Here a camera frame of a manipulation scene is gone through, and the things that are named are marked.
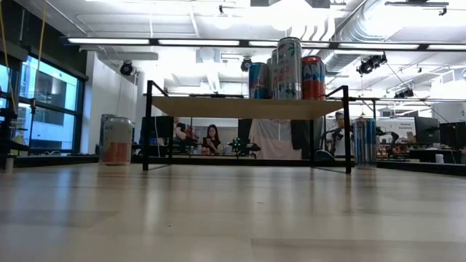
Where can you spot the white Celsius Peach Vibe can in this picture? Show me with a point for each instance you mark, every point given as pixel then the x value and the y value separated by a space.
pixel 273 76

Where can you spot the white Celsius can palm print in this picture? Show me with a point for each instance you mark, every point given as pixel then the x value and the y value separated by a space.
pixel 289 69

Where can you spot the red Fanta can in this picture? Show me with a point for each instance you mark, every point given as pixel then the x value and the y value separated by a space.
pixel 314 78

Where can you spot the black background robot arm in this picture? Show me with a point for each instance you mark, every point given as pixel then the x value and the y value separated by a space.
pixel 389 140

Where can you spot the white orange beverage can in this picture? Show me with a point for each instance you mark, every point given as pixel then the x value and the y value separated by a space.
pixel 117 140

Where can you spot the background robot green lights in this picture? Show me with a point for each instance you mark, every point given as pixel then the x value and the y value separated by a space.
pixel 242 147

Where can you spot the person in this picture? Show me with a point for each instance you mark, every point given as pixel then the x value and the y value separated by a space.
pixel 180 131
pixel 338 138
pixel 213 140

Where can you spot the white hanging cloth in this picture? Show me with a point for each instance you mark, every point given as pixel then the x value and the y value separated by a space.
pixel 276 140

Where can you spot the black ceiling spotlight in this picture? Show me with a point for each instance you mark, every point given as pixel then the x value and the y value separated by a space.
pixel 371 63
pixel 405 93
pixel 126 68
pixel 245 64

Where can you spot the black computer monitor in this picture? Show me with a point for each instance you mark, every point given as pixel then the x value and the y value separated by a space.
pixel 453 135
pixel 426 129
pixel 158 129

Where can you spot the white globe ceiling lamp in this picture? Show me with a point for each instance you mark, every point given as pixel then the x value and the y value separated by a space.
pixel 223 20

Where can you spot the overhead light bar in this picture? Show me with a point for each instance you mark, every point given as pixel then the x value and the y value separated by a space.
pixel 109 41

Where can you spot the white sign board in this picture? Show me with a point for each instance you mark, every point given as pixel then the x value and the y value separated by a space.
pixel 404 127

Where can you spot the large glass window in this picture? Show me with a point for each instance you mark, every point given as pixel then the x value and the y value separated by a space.
pixel 54 109

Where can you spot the white cup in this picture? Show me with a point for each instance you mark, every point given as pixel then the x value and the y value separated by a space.
pixel 439 158

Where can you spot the wooden shelf black frame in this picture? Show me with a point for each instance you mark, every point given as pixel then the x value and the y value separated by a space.
pixel 244 109

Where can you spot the silver ventilation duct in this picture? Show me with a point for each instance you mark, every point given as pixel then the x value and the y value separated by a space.
pixel 367 22

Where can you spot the black aluminium rail frame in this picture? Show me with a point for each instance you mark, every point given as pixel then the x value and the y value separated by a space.
pixel 54 160

